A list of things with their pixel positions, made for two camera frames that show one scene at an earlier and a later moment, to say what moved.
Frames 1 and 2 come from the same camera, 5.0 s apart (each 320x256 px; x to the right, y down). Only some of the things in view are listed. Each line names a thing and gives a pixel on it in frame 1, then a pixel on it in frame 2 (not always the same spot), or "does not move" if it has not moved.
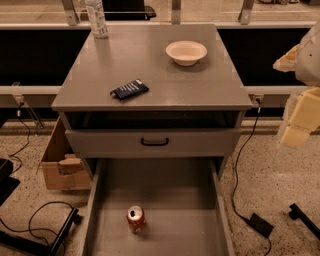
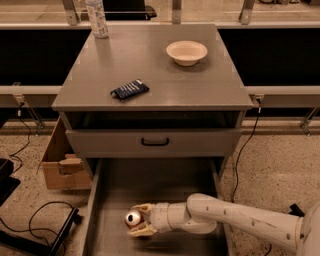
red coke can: [136, 219] does not move
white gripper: [310, 63] to [159, 215]
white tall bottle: [96, 15] does not move
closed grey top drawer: [154, 142] does not move
